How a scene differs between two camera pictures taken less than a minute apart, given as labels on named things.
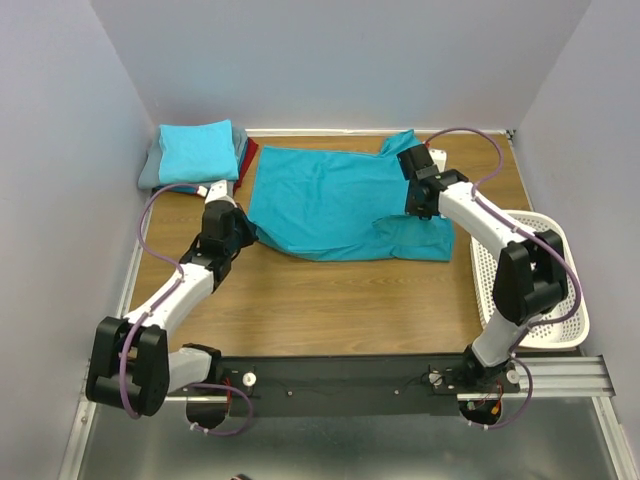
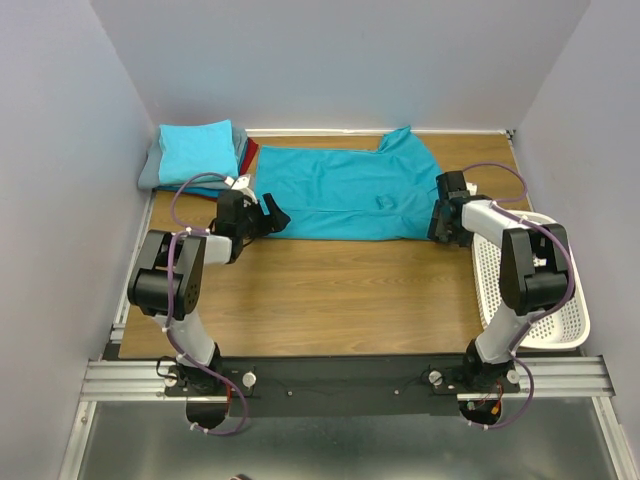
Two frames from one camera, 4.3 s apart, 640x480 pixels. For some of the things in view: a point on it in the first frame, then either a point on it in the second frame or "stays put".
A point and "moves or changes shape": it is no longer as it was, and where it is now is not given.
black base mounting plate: (326, 386) stays put
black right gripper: (411, 209) -> (461, 238)
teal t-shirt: (340, 205) moves or changes shape
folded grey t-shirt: (150, 174) stays put
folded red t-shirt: (251, 150) stays put
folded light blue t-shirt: (197, 153) stays put
